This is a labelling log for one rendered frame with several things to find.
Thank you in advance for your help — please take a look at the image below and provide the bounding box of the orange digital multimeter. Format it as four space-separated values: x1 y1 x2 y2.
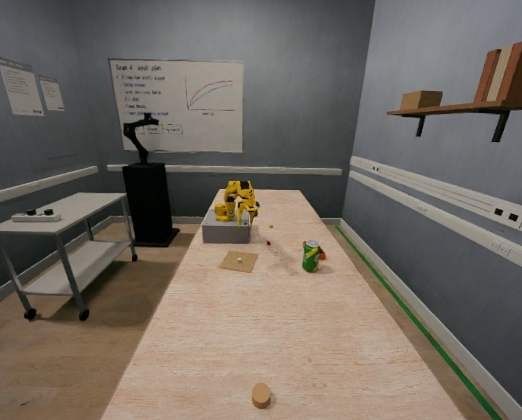
303 241 326 260

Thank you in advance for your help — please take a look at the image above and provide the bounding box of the tan mat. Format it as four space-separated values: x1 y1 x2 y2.
218 250 258 273

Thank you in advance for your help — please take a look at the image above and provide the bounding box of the tan cylinder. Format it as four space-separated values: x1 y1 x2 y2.
252 383 270 409

